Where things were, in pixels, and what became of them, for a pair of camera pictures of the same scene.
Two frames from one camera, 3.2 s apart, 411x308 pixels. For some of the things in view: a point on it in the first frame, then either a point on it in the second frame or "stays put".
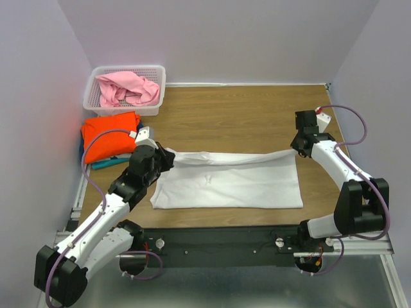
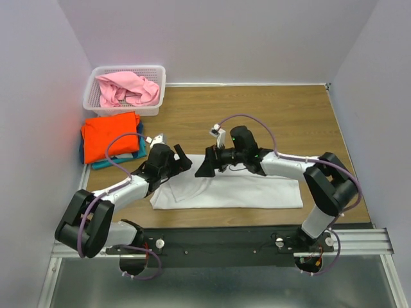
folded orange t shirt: (110, 144) stays put
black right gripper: (293, 144) to (207, 169)
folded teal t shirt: (109, 162) stays put
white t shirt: (198, 179) stays put
